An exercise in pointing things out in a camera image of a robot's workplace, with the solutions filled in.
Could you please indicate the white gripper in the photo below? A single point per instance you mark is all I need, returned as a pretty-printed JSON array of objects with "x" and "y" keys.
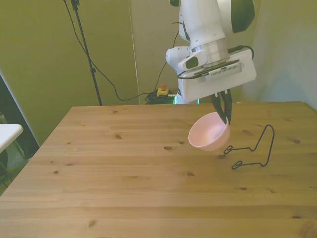
[{"x": 223, "y": 84}]

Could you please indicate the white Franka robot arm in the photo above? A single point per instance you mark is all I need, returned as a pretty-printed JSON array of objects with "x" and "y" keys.
[{"x": 205, "y": 22}]

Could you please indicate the dark upright panel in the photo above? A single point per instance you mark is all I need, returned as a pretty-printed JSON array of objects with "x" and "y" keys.
[{"x": 17, "y": 119}]

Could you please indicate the pink plastic bowl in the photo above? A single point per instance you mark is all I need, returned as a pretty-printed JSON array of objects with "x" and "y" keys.
[{"x": 208, "y": 136}]

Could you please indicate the white side table top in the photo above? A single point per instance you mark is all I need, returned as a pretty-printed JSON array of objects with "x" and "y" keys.
[{"x": 8, "y": 132}]

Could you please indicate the black tripod pole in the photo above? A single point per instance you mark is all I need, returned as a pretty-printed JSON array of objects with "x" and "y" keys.
[{"x": 85, "y": 47}]

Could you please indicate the yellow emergency stop button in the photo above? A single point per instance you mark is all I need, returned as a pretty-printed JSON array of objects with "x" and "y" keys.
[{"x": 163, "y": 91}]

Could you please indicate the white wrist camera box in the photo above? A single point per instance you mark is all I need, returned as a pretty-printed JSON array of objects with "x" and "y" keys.
[{"x": 225, "y": 69}]

